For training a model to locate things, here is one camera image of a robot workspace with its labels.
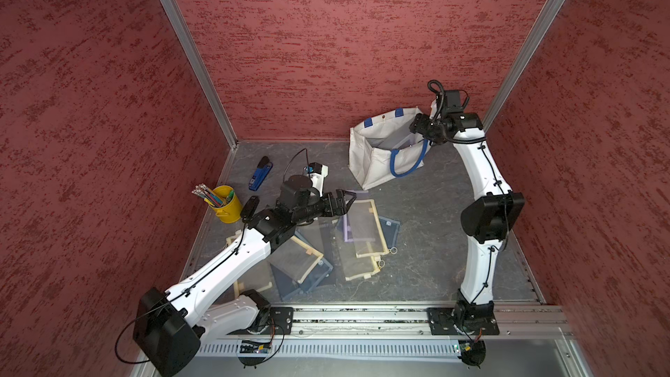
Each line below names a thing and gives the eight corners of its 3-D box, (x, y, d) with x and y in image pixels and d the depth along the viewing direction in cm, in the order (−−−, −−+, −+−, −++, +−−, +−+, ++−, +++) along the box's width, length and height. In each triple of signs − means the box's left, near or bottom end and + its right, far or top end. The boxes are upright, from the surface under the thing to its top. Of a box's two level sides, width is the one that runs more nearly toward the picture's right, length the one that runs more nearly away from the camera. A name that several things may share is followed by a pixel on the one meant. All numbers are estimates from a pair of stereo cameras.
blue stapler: (249, 189, 106) (247, 185, 103) (264, 160, 116) (262, 155, 114) (261, 191, 105) (259, 187, 103) (275, 161, 116) (273, 157, 113)
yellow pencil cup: (221, 227, 95) (209, 211, 86) (224, 202, 102) (213, 186, 93) (243, 223, 96) (233, 208, 87) (244, 199, 103) (235, 183, 94)
